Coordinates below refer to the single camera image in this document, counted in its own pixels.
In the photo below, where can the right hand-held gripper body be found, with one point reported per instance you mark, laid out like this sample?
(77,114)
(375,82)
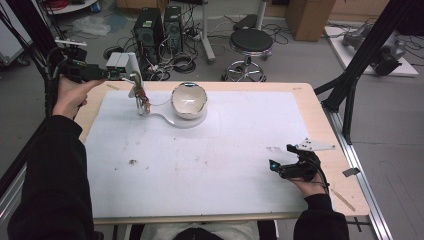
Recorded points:
(300,171)

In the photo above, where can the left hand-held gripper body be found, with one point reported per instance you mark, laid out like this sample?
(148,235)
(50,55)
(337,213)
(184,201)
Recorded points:
(83,71)

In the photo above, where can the person's right hand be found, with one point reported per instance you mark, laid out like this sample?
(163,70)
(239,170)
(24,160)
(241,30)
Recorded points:
(311,189)

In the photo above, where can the person's left hand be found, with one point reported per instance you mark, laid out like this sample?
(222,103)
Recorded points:
(68,98)

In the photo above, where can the clear plastic sheet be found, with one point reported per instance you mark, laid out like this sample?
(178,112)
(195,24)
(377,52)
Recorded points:
(90,25)

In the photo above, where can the large black computer tower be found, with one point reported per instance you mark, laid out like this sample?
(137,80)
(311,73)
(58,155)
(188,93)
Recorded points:
(148,33)

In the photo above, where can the small grey tag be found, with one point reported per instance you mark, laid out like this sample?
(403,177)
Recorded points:
(351,172)

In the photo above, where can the strip of tape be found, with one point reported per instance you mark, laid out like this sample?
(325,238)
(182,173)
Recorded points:
(343,200)

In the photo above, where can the slim black computer tower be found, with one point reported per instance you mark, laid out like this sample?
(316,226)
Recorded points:
(172,28)

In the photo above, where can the white foam mat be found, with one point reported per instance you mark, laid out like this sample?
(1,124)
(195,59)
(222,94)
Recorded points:
(200,166)

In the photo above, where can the white bowl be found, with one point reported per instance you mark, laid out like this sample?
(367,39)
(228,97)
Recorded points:
(188,100)

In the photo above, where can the white metal stand leg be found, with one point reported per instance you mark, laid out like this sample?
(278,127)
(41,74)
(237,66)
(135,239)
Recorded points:
(207,36)

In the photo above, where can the white floor board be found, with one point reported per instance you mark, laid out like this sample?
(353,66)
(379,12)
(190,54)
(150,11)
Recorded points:
(336,46)

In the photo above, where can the black round stool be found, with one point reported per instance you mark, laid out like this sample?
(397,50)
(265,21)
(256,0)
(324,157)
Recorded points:
(250,40)

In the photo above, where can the cardboard box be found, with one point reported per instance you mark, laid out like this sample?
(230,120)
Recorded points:
(310,18)

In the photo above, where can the grey robot device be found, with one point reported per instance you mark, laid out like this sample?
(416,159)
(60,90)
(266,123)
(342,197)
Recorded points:
(386,55)

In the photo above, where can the aluminium frame rail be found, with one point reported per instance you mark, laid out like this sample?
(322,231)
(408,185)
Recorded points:
(363,186)

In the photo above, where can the black metal frame strut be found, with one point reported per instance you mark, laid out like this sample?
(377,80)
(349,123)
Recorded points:
(30,30)
(363,53)

